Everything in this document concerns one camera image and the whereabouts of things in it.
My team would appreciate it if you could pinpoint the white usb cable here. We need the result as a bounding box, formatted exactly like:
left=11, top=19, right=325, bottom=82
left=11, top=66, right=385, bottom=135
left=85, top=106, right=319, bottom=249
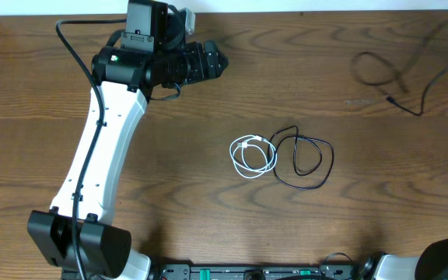
left=229, top=134, right=278, bottom=180

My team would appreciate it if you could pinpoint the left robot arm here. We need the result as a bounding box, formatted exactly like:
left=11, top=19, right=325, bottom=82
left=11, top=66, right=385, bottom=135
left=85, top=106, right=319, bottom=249
left=27, top=40, right=229, bottom=279

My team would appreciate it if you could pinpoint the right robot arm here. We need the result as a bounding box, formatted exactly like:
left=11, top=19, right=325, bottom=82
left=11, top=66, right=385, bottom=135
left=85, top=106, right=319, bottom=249
left=355, top=239, right=448, bottom=280

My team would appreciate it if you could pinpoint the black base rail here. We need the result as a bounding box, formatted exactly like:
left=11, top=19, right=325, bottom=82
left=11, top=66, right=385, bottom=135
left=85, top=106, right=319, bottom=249
left=147, top=263, right=364, bottom=280

